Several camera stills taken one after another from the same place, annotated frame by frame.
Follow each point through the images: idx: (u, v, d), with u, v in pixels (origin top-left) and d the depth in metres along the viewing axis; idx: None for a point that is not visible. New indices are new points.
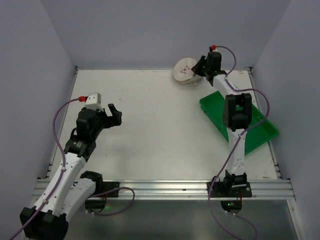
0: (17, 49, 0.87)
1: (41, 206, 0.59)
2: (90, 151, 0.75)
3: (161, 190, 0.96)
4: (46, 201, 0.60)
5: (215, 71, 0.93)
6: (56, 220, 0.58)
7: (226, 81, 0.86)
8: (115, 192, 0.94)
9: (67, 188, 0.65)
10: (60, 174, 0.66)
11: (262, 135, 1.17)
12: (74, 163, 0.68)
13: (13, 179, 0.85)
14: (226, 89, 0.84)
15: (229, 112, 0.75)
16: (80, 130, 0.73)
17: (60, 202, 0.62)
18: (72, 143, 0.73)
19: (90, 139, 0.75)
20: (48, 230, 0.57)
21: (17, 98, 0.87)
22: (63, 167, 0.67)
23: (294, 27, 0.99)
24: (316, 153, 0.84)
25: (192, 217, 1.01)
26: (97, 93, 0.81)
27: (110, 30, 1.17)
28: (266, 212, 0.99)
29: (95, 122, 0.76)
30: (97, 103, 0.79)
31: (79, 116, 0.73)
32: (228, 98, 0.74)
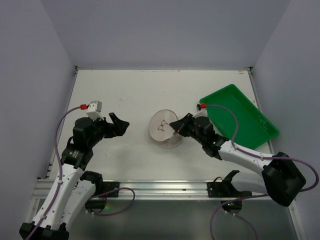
0: (17, 51, 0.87)
1: (40, 222, 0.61)
2: (86, 161, 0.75)
3: (161, 190, 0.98)
4: (44, 216, 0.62)
5: (214, 142, 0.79)
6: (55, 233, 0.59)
7: (239, 150, 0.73)
8: (115, 192, 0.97)
9: (64, 201, 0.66)
10: (57, 188, 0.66)
11: (262, 134, 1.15)
12: (70, 175, 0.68)
13: (13, 180, 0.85)
14: (250, 160, 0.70)
15: (281, 189, 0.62)
16: (76, 138, 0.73)
17: (59, 215, 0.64)
18: (68, 153, 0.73)
19: (86, 148, 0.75)
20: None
21: (17, 99, 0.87)
22: (59, 180, 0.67)
23: (294, 26, 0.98)
24: (315, 154, 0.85)
25: (192, 215, 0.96)
26: (97, 102, 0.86)
27: (110, 31, 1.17)
28: (267, 212, 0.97)
29: (91, 131, 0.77)
30: (95, 111, 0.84)
31: (76, 126, 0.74)
32: (267, 174, 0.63)
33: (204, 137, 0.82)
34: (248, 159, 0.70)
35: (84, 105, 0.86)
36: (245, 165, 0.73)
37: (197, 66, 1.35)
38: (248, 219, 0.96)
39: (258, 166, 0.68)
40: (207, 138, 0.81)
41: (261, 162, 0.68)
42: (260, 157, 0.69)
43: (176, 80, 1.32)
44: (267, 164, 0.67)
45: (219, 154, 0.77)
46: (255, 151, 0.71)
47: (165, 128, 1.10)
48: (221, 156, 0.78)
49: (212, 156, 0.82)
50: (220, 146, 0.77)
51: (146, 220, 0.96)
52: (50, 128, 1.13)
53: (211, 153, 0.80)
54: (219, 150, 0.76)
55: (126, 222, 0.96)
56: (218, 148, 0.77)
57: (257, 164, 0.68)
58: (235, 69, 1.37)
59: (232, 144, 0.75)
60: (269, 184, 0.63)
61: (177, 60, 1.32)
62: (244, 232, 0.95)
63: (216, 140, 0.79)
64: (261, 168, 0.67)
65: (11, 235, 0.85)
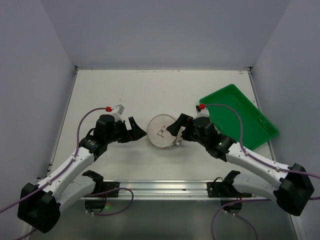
0: (17, 51, 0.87)
1: (44, 186, 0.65)
2: (99, 152, 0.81)
3: (161, 190, 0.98)
4: (50, 182, 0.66)
5: (219, 143, 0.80)
6: (53, 202, 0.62)
7: (250, 156, 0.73)
8: (115, 192, 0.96)
9: (71, 177, 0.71)
10: (69, 162, 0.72)
11: (262, 134, 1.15)
12: (84, 156, 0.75)
13: (14, 180, 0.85)
14: (264, 170, 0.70)
15: (295, 202, 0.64)
16: (97, 129, 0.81)
17: (61, 188, 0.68)
18: (87, 140, 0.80)
19: (102, 141, 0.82)
20: (43, 210, 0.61)
21: (17, 99, 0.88)
22: (74, 157, 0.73)
23: (294, 26, 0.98)
24: (314, 155, 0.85)
25: (192, 215, 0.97)
26: (121, 105, 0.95)
27: (110, 31, 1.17)
28: (266, 212, 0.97)
29: (111, 128, 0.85)
30: (118, 113, 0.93)
31: (100, 119, 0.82)
32: (284, 189, 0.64)
33: (206, 138, 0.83)
34: (262, 169, 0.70)
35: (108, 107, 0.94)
36: (253, 170, 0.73)
37: (197, 65, 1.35)
38: (248, 219, 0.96)
39: (273, 177, 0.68)
40: (210, 139, 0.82)
41: (277, 174, 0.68)
42: (275, 169, 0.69)
43: (176, 80, 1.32)
44: (284, 177, 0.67)
45: (226, 157, 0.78)
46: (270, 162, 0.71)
47: (165, 134, 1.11)
48: (227, 158, 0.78)
49: (217, 157, 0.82)
50: (227, 149, 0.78)
51: (146, 220, 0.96)
52: (50, 128, 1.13)
53: (217, 155, 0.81)
54: (227, 154, 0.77)
55: (125, 224, 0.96)
56: (226, 151, 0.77)
57: (272, 175, 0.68)
58: (235, 69, 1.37)
59: (242, 149, 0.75)
60: (284, 197, 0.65)
61: (177, 60, 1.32)
62: (244, 232, 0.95)
63: (221, 140, 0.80)
64: (278, 180, 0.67)
65: (12, 234, 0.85)
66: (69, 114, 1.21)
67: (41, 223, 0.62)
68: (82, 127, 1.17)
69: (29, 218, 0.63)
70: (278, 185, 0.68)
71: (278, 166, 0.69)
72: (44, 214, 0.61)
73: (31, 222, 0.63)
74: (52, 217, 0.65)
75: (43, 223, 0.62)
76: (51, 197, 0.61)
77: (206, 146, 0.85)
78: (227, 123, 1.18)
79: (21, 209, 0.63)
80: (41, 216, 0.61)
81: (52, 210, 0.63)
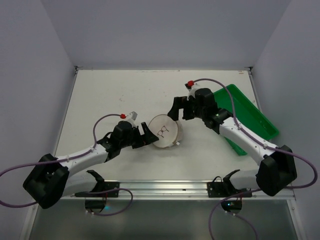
0: (17, 51, 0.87)
1: (62, 160, 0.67)
2: (112, 155, 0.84)
3: (161, 190, 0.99)
4: (68, 159, 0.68)
5: (216, 115, 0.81)
6: (64, 179, 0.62)
7: (243, 131, 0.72)
8: (115, 192, 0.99)
9: (83, 164, 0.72)
10: (87, 151, 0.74)
11: (262, 133, 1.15)
12: (100, 152, 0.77)
13: (14, 179, 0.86)
14: (250, 144, 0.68)
15: (275, 181, 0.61)
16: (114, 134, 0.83)
17: (72, 169, 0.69)
18: (104, 142, 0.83)
19: (117, 146, 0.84)
20: (53, 182, 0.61)
21: (18, 99, 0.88)
22: (93, 148, 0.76)
23: (294, 27, 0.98)
24: (315, 155, 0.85)
25: (192, 215, 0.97)
26: (134, 112, 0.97)
27: (111, 32, 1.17)
28: (266, 212, 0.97)
29: (128, 134, 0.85)
30: (131, 119, 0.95)
31: (118, 125, 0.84)
32: (265, 164, 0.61)
33: (204, 108, 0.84)
34: (249, 144, 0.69)
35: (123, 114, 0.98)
36: (244, 147, 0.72)
37: (198, 65, 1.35)
38: (248, 219, 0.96)
39: (258, 153, 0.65)
40: (208, 108, 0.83)
41: (263, 151, 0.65)
42: (263, 146, 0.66)
43: (176, 80, 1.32)
44: (268, 154, 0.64)
45: (219, 127, 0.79)
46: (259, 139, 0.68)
47: (165, 134, 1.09)
48: (222, 131, 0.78)
49: (210, 128, 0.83)
50: (223, 121, 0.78)
51: (146, 220, 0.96)
52: (51, 128, 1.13)
53: (210, 125, 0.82)
54: (221, 125, 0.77)
55: (126, 224, 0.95)
56: (219, 121, 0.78)
57: (258, 151, 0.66)
58: (235, 69, 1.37)
59: (236, 123, 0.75)
60: (265, 175, 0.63)
61: (177, 60, 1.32)
62: (243, 232, 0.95)
63: (219, 112, 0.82)
64: (261, 156, 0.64)
65: (11, 234, 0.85)
66: (69, 114, 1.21)
67: (44, 196, 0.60)
68: (82, 126, 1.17)
69: (36, 188, 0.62)
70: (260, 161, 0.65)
71: (267, 143, 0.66)
72: (53, 187, 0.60)
73: (35, 193, 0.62)
74: (55, 197, 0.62)
75: (46, 198, 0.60)
76: (66, 173, 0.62)
77: (203, 118, 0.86)
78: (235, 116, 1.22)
79: (32, 177, 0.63)
80: (48, 189, 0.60)
81: (59, 188, 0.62)
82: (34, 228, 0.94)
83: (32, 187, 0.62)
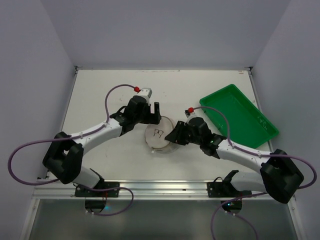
0: (18, 51, 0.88)
1: (76, 137, 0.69)
2: (126, 129, 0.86)
3: (161, 190, 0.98)
4: (81, 135, 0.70)
5: (211, 141, 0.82)
6: (80, 155, 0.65)
7: (237, 147, 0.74)
8: (115, 192, 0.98)
9: (96, 141, 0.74)
10: (101, 126, 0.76)
11: (262, 134, 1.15)
12: (114, 126, 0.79)
13: (14, 180, 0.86)
14: (247, 157, 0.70)
15: (281, 186, 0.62)
16: (129, 107, 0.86)
17: (87, 145, 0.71)
18: (119, 115, 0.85)
19: (131, 119, 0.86)
20: (69, 158, 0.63)
21: (18, 98, 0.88)
22: (105, 123, 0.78)
23: (294, 26, 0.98)
24: (315, 155, 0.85)
25: (192, 214, 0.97)
26: (150, 89, 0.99)
27: (111, 32, 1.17)
28: (266, 212, 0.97)
29: (141, 109, 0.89)
30: (147, 96, 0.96)
31: (133, 98, 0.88)
32: (265, 172, 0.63)
33: (200, 137, 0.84)
34: (246, 158, 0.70)
35: (138, 88, 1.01)
36: (241, 162, 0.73)
37: (198, 65, 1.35)
38: (248, 220, 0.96)
39: (256, 164, 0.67)
40: (203, 137, 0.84)
41: (259, 160, 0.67)
42: (258, 155, 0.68)
43: (176, 80, 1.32)
44: (265, 162, 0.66)
45: (218, 153, 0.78)
46: (252, 150, 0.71)
47: (157, 136, 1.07)
48: (220, 155, 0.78)
49: (210, 155, 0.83)
50: (217, 145, 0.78)
51: (146, 221, 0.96)
52: (50, 128, 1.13)
53: (209, 152, 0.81)
54: (217, 149, 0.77)
55: (126, 224, 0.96)
56: (215, 147, 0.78)
57: (255, 162, 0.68)
58: (235, 69, 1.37)
59: (230, 142, 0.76)
60: (269, 183, 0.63)
61: (177, 60, 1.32)
62: (243, 232, 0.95)
63: (213, 139, 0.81)
64: (260, 166, 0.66)
65: (11, 234, 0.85)
66: (69, 114, 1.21)
67: (64, 172, 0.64)
68: (82, 127, 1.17)
69: (55, 166, 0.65)
70: None
71: (260, 152, 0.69)
72: (70, 162, 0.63)
73: (54, 170, 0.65)
74: (73, 173, 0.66)
75: (66, 173, 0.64)
76: (80, 149, 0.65)
77: (200, 144, 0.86)
78: (235, 117, 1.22)
79: (50, 155, 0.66)
80: (66, 166, 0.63)
81: (76, 165, 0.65)
82: (35, 228, 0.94)
83: (52, 165, 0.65)
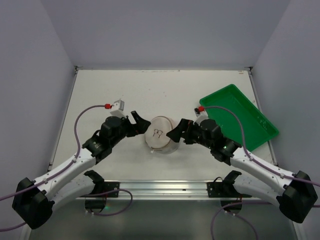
0: (18, 52, 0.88)
1: (39, 184, 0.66)
2: (101, 156, 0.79)
3: (161, 190, 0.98)
4: (46, 180, 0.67)
5: (224, 147, 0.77)
6: (45, 202, 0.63)
7: (255, 161, 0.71)
8: (115, 192, 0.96)
9: (65, 180, 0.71)
10: (69, 164, 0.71)
11: (262, 134, 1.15)
12: (84, 159, 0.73)
13: (15, 180, 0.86)
14: (266, 175, 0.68)
15: (300, 210, 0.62)
16: (102, 133, 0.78)
17: (55, 188, 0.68)
18: (92, 142, 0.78)
19: (106, 146, 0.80)
20: (33, 208, 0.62)
21: (18, 98, 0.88)
22: (75, 158, 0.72)
23: (294, 27, 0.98)
24: (315, 156, 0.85)
25: (192, 215, 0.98)
26: (120, 101, 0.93)
27: (110, 32, 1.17)
28: (266, 212, 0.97)
29: (117, 132, 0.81)
30: (119, 110, 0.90)
31: (106, 122, 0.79)
32: (288, 196, 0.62)
33: (212, 141, 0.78)
34: (265, 175, 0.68)
35: (108, 105, 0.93)
36: (258, 176, 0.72)
37: (198, 66, 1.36)
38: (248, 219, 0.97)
39: (277, 184, 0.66)
40: (216, 142, 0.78)
41: (281, 181, 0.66)
42: (280, 175, 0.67)
43: (176, 80, 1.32)
44: (288, 184, 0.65)
45: (230, 161, 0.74)
46: (273, 168, 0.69)
47: (156, 136, 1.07)
48: (232, 163, 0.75)
49: (221, 161, 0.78)
50: (232, 153, 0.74)
51: (146, 221, 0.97)
52: (50, 128, 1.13)
53: (221, 158, 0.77)
54: (232, 158, 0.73)
55: (126, 224, 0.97)
56: (230, 155, 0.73)
57: (276, 181, 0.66)
58: (235, 69, 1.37)
59: (247, 154, 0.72)
60: (288, 205, 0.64)
61: (177, 60, 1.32)
62: (243, 232, 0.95)
63: (227, 144, 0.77)
64: (281, 186, 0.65)
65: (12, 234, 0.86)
66: (69, 114, 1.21)
67: (31, 220, 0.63)
68: (82, 127, 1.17)
69: (21, 213, 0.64)
70: (280, 191, 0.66)
71: (283, 172, 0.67)
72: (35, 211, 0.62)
73: (23, 217, 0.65)
74: (40, 217, 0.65)
75: (33, 221, 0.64)
76: (44, 198, 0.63)
77: (211, 148, 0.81)
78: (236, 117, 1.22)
79: (17, 202, 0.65)
80: (32, 215, 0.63)
81: (42, 211, 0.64)
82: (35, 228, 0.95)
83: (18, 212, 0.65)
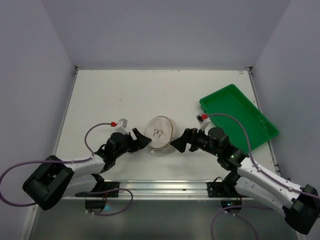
0: (17, 51, 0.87)
1: (66, 162, 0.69)
2: (107, 167, 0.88)
3: (161, 190, 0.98)
4: (72, 161, 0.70)
5: (231, 156, 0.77)
6: (68, 179, 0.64)
7: (263, 173, 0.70)
8: (115, 192, 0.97)
9: (82, 170, 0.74)
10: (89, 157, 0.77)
11: (262, 135, 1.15)
12: (98, 160, 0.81)
13: (15, 180, 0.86)
14: (274, 188, 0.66)
15: (307, 223, 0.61)
16: (107, 146, 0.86)
17: (75, 172, 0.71)
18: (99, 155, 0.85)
19: (111, 158, 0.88)
20: (57, 181, 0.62)
21: (17, 97, 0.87)
22: (93, 156, 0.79)
23: (294, 26, 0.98)
24: (315, 156, 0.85)
25: (192, 215, 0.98)
26: (123, 119, 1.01)
27: (110, 32, 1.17)
28: (266, 212, 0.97)
29: (121, 145, 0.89)
30: (122, 127, 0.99)
31: (111, 137, 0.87)
32: (295, 209, 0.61)
33: (219, 149, 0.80)
34: (273, 187, 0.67)
35: (114, 122, 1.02)
36: (266, 189, 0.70)
37: (198, 65, 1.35)
38: (248, 219, 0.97)
39: (285, 197, 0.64)
40: (223, 150, 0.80)
41: (290, 194, 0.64)
42: (288, 188, 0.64)
43: (176, 80, 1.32)
44: (296, 197, 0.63)
45: (237, 170, 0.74)
46: (281, 181, 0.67)
47: (156, 137, 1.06)
48: (239, 172, 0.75)
49: (227, 169, 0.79)
50: (240, 163, 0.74)
51: (146, 220, 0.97)
52: (50, 128, 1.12)
53: (228, 167, 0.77)
54: (239, 168, 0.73)
55: (126, 223, 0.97)
56: (237, 164, 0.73)
57: (284, 194, 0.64)
58: (235, 69, 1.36)
59: (255, 165, 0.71)
60: (296, 218, 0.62)
61: (177, 60, 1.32)
62: (244, 232, 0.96)
63: (234, 153, 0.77)
64: (289, 200, 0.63)
65: (12, 234, 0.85)
66: (69, 114, 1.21)
67: (46, 195, 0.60)
68: (82, 127, 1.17)
69: (37, 189, 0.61)
70: (287, 204, 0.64)
71: (291, 186, 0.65)
72: (58, 185, 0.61)
73: (36, 193, 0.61)
74: (56, 197, 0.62)
75: (47, 198, 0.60)
76: (70, 173, 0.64)
77: (218, 157, 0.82)
78: (237, 117, 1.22)
79: (35, 177, 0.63)
80: (52, 188, 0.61)
81: (62, 188, 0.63)
82: (35, 228, 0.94)
83: (33, 187, 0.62)
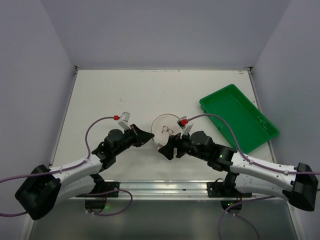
0: (17, 52, 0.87)
1: (55, 171, 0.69)
2: (106, 165, 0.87)
3: (161, 190, 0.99)
4: (61, 170, 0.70)
5: (220, 155, 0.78)
6: (57, 190, 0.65)
7: (255, 164, 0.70)
8: (115, 192, 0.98)
9: (75, 176, 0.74)
10: (82, 162, 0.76)
11: (262, 135, 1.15)
12: (93, 162, 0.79)
13: (15, 180, 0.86)
14: (271, 175, 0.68)
15: (311, 201, 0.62)
16: (105, 145, 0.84)
17: (66, 180, 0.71)
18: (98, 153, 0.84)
19: (110, 156, 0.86)
20: (45, 194, 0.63)
21: (16, 98, 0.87)
22: (86, 159, 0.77)
23: (294, 26, 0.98)
24: (315, 156, 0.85)
25: (192, 215, 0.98)
26: (127, 112, 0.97)
27: (111, 32, 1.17)
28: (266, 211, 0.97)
29: (119, 143, 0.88)
30: (125, 121, 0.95)
31: (109, 135, 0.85)
32: (296, 191, 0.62)
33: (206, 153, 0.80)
34: (270, 175, 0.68)
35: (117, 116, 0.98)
36: (263, 178, 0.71)
37: (198, 65, 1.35)
38: (248, 219, 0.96)
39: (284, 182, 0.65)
40: (210, 154, 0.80)
41: (287, 178, 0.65)
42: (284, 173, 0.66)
43: (176, 80, 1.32)
44: (294, 180, 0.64)
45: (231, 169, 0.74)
46: (274, 167, 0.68)
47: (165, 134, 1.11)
48: (232, 170, 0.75)
49: (220, 169, 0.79)
50: (230, 161, 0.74)
51: (146, 220, 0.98)
52: (50, 128, 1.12)
53: (220, 167, 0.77)
54: (232, 166, 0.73)
55: (126, 223, 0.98)
56: (230, 163, 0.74)
57: (282, 179, 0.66)
58: (235, 69, 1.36)
59: (246, 158, 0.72)
60: (300, 200, 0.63)
61: (177, 60, 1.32)
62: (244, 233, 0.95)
63: (221, 152, 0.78)
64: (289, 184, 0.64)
65: (12, 234, 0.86)
66: (68, 114, 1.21)
67: (36, 207, 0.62)
68: (82, 127, 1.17)
69: (27, 200, 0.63)
70: (289, 188, 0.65)
71: (286, 170, 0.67)
72: (45, 198, 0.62)
73: (26, 204, 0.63)
74: (46, 207, 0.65)
75: (38, 209, 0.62)
76: (58, 185, 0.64)
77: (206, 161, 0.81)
78: (236, 118, 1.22)
79: (25, 188, 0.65)
80: (40, 201, 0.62)
81: (50, 199, 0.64)
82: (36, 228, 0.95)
83: (24, 198, 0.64)
